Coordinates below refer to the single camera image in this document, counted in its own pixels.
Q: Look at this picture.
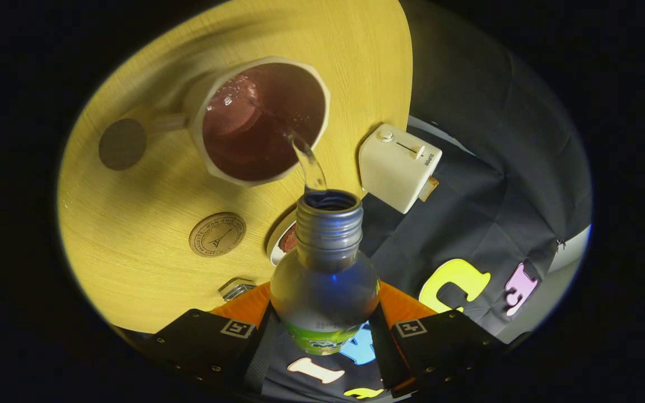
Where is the silver juice bottle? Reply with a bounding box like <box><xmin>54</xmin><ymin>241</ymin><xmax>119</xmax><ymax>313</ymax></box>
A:
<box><xmin>270</xmin><ymin>189</ymin><xmax>381</xmax><ymax>356</ymax></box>

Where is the black backdrop cloth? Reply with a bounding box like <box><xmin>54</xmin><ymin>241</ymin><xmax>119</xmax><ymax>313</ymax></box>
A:
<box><xmin>261</xmin><ymin>0</ymin><xmax>592</xmax><ymax>401</ymax></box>

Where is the brown sausage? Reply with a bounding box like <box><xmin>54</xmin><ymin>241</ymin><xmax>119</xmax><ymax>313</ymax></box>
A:
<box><xmin>279</xmin><ymin>224</ymin><xmax>298</xmax><ymax>254</ymax></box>

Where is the beige cup with wooden handle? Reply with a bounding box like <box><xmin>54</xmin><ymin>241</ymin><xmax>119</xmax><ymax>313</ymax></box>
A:
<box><xmin>99</xmin><ymin>56</ymin><xmax>331</xmax><ymax>188</ymax></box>

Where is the toast slice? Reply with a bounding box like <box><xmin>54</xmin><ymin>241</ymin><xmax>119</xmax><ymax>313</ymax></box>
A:
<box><xmin>419</xmin><ymin>176</ymin><xmax>440</xmax><ymax>202</ymax></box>

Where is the white toaster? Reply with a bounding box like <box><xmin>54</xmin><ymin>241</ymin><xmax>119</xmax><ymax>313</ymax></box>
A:
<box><xmin>358</xmin><ymin>123</ymin><xmax>443</xmax><ymax>214</ymax></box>

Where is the small white plate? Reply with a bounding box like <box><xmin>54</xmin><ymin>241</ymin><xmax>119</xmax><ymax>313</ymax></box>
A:
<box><xmin>267</xmin><ymin>210</ymin><xmax>299</xmax><ymax>266</ymax></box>

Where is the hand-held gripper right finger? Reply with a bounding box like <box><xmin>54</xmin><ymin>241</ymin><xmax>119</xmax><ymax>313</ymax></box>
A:
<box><xmin>368</xmin><ymin>282</ymin><xmax>506</xmax><ymax>396</ymax></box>

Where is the wooden table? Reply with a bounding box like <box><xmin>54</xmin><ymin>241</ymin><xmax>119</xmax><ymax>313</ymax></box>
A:
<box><xmin>57</xmin><ymin>0</ymin><xmax>414</xmax><ymax>334</ymax></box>

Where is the small wire basket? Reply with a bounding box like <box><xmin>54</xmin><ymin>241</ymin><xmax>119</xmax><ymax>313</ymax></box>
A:
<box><xmin>218</xmin><ymin>277</ymin><xmax>257</xmax><ymax>302</ymax></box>

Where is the round cork coaster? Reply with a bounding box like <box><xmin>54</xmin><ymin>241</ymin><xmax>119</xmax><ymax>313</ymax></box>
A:
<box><xmin>189</xmin><ymin>212</ymin><xmax>247</xmax><ymax>257</ymax></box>

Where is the clear juice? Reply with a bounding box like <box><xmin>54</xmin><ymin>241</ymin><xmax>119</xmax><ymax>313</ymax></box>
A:
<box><xmin>204</xmin><ymin>76</ymin><xmax>329</xmax><ymax>193</ymax></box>

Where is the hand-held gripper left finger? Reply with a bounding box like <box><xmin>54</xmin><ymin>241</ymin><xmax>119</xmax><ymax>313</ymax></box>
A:
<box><xmin>152</xmin><ymin>282</ymin><xmax>274</xmax><ymax>393</ymax></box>

